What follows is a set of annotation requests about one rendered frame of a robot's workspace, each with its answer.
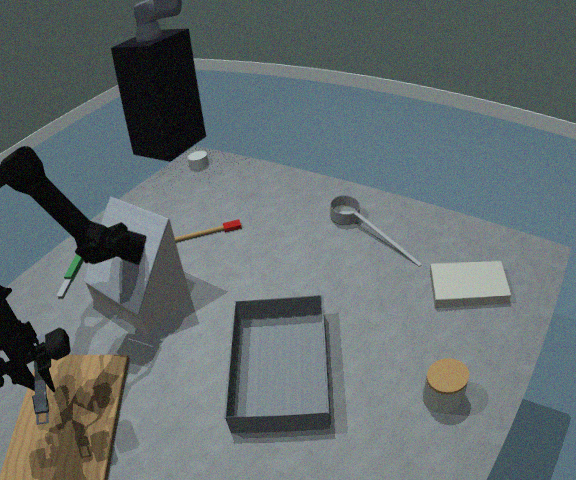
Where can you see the white short cylinder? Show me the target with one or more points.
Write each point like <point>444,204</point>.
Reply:
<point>198,160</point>

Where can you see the wooden board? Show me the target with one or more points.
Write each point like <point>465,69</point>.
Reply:
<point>77,442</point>

